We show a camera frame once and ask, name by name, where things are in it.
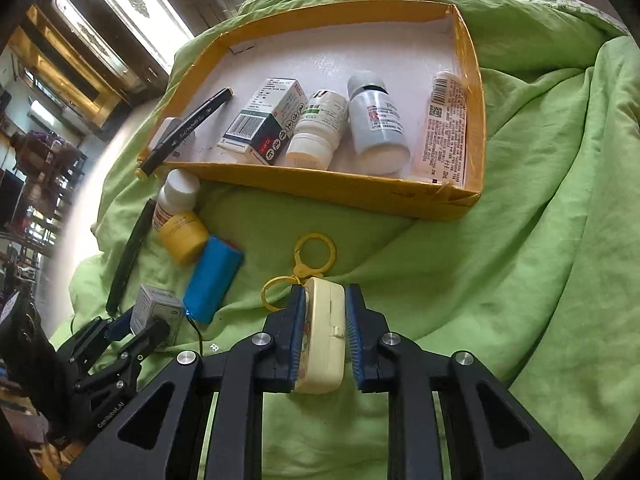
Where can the white green medicine carton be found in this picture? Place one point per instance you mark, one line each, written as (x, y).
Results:
(260, 120)

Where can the cream compact case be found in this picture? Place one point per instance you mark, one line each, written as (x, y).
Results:
(322, 335)

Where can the small grey carton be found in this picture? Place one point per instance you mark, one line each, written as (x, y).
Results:
(150, 305)

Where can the white ointment tube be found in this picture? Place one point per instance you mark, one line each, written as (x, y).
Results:
(445, 130)

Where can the wooden chairs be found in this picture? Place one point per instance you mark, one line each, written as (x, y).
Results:
(45, 160)

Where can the golden framed door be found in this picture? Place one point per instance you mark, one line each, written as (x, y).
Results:
(60, 70)

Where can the yellow jar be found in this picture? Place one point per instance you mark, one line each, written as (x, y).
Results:
(182, 237)

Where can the blue battery pack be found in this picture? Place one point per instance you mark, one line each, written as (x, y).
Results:
(212, 280)

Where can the patterned green pillow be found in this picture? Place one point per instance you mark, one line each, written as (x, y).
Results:
(565, 5)

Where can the white bottle red label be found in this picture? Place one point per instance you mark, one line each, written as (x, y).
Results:
(175, 195)

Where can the pale blue bottle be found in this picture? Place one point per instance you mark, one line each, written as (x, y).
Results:
(375, 125)

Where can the white bottle green label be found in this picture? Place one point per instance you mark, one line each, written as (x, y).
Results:
(315, 130)

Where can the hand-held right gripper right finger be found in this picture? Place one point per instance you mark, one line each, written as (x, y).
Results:
(356, 340)

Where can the black marker purple end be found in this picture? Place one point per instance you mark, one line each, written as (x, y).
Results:
(130, 255)

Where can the yellow cardboard box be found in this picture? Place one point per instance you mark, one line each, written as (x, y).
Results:
(325, 185)

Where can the green blanket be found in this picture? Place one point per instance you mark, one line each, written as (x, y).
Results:
(500, 285)

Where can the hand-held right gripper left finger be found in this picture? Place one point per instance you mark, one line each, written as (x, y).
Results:
(296, 340)

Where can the white power adapter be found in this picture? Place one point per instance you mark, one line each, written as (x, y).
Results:
(164, 132)

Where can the black marker yellow end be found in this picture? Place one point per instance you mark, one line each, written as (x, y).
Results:
(190, 125)

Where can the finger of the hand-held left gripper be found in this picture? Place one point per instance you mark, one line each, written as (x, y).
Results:
(150, 337)
(119, 325)

